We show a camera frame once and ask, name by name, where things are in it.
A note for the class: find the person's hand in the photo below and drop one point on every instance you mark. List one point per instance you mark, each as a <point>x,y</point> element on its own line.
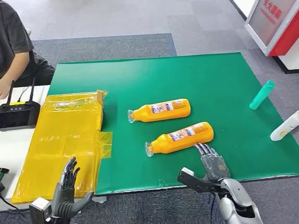
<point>4,88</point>

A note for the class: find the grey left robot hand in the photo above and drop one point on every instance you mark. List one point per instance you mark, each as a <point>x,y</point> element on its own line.
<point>63,198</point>

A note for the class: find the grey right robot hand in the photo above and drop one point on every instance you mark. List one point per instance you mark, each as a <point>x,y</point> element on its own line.
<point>214,165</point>

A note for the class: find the orange bottle with label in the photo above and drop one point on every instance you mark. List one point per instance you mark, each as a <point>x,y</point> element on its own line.
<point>161,110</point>
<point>180,138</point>

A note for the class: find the person's forearm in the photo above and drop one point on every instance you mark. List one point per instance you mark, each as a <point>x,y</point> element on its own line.
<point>16,66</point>

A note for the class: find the teal plastic bottle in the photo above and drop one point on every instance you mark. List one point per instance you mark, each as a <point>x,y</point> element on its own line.
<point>261,95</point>

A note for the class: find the white plastic bottle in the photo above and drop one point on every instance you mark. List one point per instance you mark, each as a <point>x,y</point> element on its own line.
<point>285,126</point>

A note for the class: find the black remote controller with antennas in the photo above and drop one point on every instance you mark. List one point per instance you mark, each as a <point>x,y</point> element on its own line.
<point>18,114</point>

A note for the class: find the person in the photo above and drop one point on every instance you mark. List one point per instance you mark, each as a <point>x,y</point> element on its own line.
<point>11,31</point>

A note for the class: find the yellow plastic wrapped box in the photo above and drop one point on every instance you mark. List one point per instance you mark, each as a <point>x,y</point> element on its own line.
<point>60,139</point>

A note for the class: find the black device at table edge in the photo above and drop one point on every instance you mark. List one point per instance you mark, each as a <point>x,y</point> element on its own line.
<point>3,179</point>

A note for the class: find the green table mat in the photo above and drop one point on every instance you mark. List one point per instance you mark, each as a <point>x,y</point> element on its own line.
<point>210,83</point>

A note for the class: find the red and white cabinet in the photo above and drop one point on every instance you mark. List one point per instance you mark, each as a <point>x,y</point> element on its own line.
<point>271,21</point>

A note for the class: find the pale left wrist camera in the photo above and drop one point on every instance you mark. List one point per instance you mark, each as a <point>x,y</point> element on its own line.
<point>39,210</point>

